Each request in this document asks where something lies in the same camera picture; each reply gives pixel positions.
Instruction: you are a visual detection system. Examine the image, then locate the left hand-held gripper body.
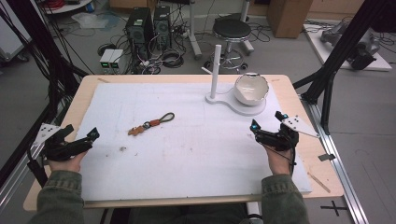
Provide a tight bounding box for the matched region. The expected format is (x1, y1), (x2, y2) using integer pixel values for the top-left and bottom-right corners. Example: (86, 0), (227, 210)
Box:
(32, 123), (93, 162)

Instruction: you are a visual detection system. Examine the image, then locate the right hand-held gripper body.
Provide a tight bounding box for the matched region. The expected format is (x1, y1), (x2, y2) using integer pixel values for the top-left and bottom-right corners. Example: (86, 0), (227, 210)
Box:
(255, 115), (321, 152)

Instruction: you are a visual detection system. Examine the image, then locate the person's left hand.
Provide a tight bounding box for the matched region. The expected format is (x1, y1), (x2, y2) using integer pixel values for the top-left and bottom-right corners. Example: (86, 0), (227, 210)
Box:
(47, 150), (88, 173)

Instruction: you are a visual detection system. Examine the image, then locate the person's right hand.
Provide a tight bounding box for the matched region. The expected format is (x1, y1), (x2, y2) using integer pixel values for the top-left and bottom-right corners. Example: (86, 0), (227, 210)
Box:
(264, 145), (293, 176)

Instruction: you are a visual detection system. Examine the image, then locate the white bowl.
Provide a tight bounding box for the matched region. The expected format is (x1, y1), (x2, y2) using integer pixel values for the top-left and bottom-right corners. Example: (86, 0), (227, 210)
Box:
(233, 72), (270, 106)

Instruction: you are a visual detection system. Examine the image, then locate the grey tape piece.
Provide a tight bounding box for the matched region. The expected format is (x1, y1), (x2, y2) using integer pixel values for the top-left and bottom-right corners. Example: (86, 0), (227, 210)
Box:
(318, 152), (337, 162)

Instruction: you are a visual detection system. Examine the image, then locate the thin wooden stick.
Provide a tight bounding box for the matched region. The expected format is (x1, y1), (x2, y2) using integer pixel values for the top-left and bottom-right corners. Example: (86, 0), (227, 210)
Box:
(307, 171), (332, 194)

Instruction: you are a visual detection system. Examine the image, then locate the white hook stand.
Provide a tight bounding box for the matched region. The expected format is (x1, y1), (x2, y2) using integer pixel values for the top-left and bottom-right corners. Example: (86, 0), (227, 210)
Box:
(200, 44), (268, 117)

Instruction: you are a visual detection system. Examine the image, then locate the white foam mat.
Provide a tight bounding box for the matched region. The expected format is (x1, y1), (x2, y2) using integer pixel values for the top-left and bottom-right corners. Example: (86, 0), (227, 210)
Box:
(74, 82), (313, 202)

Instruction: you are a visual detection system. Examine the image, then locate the white power supply unit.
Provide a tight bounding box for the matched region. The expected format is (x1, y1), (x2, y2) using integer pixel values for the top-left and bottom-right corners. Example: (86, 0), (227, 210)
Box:
(99, 49), (116, 71)
(108, 49), (125, 71)

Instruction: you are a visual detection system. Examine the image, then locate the black tape cross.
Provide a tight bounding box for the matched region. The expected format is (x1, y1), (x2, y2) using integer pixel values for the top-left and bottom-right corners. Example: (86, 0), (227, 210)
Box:
(319, 200), (348, 217)

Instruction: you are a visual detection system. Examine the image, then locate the black round stool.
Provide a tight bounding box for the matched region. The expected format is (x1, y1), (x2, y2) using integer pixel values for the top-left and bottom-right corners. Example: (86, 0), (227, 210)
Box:
(204, 19), (252, 72)

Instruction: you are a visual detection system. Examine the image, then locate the cardboard box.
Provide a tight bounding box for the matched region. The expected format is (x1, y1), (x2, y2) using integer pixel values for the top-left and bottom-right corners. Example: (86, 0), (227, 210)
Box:
(266, 0), (314, 39)

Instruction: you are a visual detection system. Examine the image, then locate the white desk leg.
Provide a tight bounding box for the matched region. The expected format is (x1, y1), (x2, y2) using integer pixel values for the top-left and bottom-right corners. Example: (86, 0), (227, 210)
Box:
(187, 0), (204, 61)
(238, 0), (256, 54)

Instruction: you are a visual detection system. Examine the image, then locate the person's lap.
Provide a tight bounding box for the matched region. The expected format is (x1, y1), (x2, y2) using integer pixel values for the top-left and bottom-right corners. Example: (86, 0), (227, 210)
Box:
(106, 203), (250, 224)

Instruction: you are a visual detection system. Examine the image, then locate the large black computer tower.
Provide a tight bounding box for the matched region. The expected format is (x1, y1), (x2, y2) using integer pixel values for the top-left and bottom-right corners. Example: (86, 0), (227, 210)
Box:
(124, 7), (155, 64)

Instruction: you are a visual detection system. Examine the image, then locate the clear plastic sheet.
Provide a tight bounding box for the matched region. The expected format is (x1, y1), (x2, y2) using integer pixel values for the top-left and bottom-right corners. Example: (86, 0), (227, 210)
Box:
(70, 11), (110, 30)

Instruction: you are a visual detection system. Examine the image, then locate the white floor board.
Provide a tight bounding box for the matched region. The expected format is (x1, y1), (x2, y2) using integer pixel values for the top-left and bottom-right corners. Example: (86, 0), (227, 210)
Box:
(303, 22), (393, 72)

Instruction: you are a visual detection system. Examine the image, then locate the round white table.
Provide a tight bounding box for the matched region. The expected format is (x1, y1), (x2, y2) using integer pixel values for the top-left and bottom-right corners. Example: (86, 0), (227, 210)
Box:
(42, 0), (95, 15)

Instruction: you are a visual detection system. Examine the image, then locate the small black computer tower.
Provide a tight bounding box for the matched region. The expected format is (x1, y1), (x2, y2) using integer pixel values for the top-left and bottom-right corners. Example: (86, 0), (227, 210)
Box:
(152, 5), (173, 49)

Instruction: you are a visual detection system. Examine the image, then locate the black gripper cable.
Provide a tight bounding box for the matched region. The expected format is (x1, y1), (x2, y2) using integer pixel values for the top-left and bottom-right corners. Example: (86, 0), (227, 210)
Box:
(266, 144), (297, 175)

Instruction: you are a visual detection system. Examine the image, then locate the brown leather keychain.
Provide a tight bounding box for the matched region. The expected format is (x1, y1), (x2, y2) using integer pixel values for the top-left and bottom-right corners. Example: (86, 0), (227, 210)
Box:
(127, 111), (176, 137)

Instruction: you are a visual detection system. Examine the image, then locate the aluminium rail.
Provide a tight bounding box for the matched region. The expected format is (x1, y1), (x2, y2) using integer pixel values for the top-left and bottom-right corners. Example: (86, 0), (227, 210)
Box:
(300, 94), (372, 224)

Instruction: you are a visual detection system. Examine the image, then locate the black metal frame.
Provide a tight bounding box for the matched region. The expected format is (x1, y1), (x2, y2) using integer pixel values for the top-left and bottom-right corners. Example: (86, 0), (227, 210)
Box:
(0, 0), (90, 188)
(292, 0), (396, 135)

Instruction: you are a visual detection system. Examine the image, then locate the coiled black cable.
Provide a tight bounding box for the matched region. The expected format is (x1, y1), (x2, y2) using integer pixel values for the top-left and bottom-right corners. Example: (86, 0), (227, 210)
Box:
(161, 49), (186, 69)

